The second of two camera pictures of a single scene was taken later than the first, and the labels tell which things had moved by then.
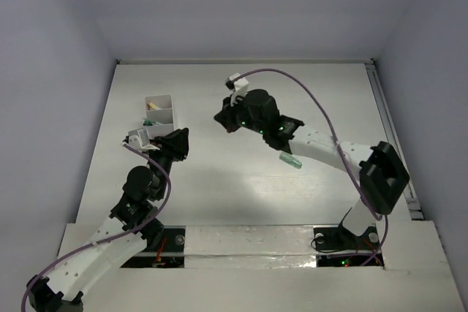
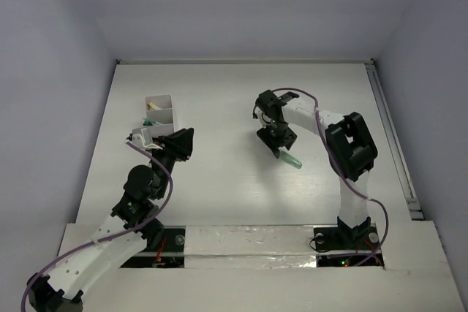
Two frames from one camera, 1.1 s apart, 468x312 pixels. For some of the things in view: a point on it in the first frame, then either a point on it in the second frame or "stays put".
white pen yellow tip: (153, 107) stays put
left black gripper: (170, 145) stays put
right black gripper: (227, 115) -> (274, 142)
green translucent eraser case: (289, 159) stays put
